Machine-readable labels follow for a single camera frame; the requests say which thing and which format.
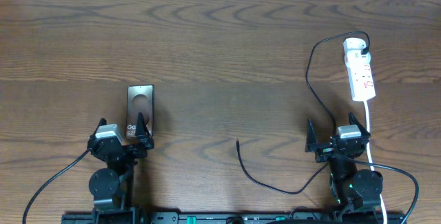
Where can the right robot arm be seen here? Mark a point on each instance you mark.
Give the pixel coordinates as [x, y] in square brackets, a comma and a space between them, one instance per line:
[356, 190]

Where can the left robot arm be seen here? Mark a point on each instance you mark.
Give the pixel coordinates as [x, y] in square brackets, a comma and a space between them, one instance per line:
[112, 186]

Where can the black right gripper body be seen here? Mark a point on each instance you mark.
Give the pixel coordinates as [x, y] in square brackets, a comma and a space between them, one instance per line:
[324, 151]

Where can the bronze Galaxy phone box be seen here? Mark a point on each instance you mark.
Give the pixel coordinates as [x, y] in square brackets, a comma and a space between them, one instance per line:
[140, 98]

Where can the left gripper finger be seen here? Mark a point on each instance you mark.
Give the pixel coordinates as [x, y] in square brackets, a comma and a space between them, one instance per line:
[101, 123]
[141, 131]

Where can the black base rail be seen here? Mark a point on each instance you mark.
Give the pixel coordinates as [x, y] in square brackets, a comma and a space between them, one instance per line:
[299, 216]

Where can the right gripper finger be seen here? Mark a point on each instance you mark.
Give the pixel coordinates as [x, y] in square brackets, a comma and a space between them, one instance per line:
[354, 121]
[311, 135]

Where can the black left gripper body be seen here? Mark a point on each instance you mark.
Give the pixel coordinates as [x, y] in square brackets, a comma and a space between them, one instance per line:
[127, 148]

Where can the white power strip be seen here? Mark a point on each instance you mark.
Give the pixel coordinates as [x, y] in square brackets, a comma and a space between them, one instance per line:
[360, 75]

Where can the white charger plug adapter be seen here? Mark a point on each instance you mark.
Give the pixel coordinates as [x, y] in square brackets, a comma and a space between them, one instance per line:
[354, 44]

